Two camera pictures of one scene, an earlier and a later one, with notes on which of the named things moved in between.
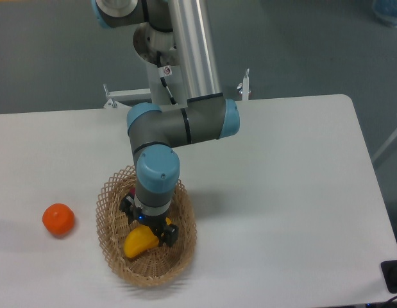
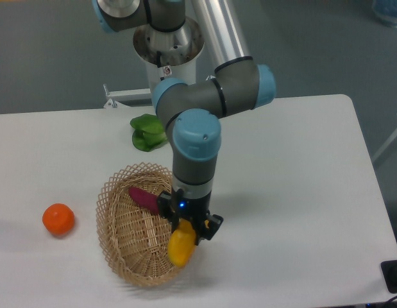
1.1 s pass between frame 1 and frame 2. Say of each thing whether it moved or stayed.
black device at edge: stayed
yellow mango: moved
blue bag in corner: stayed
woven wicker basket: stayed
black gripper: moved
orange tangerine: stayed
